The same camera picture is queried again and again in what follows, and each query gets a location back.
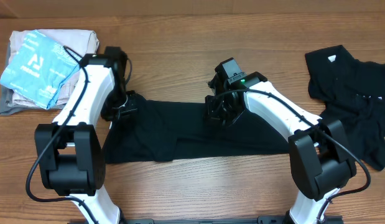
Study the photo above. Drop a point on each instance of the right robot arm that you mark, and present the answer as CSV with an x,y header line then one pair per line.
x,y
319,164

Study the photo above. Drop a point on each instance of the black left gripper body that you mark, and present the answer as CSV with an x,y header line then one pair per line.
x,y
120,102

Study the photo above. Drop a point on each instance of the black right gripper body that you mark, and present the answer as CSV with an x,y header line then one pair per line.
x,y
221,109

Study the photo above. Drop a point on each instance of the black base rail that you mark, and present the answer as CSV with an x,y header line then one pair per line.
x,y
198,221

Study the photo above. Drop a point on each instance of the black t-shirt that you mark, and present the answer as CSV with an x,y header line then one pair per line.
x,y
163,131

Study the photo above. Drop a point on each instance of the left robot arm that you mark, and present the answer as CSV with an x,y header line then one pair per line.
x,y
69,155

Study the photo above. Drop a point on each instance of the folded light blue printed shirt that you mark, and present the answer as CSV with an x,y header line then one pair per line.
x,y
39,69

